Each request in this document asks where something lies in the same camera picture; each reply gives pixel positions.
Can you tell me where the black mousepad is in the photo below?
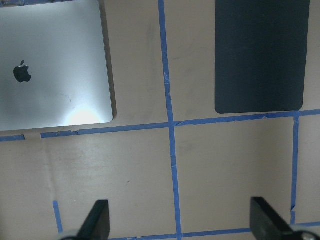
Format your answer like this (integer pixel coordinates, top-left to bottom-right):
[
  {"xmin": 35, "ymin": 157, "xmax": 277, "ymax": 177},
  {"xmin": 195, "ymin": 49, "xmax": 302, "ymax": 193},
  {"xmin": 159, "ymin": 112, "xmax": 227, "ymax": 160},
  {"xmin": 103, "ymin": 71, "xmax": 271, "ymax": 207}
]
[{"xmin": 214, "ymin": 0, "xmax": 311, "ymax": 114}]

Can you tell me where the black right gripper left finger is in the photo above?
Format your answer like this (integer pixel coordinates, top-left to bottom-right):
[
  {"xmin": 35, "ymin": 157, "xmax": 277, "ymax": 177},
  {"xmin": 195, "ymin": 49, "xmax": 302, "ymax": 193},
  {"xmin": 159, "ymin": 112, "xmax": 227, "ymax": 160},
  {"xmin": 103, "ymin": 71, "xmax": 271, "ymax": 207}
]
[{"xmin": 76, "ymin": 199, "xmax": 111, "ymax": 240}]

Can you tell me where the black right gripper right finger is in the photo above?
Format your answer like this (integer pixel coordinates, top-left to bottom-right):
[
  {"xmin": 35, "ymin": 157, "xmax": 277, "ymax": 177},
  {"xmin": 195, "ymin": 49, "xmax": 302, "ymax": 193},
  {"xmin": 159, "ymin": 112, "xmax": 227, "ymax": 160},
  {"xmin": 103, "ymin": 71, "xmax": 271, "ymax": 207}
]
[{"xmin": 249, "ymin": 197, "xmax": 294, "ymax": 240}]

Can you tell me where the silver laptop notebook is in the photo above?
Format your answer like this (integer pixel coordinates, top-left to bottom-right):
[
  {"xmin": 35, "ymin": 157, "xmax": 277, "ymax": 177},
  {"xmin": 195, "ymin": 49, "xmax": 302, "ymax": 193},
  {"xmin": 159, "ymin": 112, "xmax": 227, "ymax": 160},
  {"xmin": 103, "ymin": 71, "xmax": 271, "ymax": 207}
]
[{"xmin": 0, "ymin": 0, "xmax": 114, "ymax": 131}]

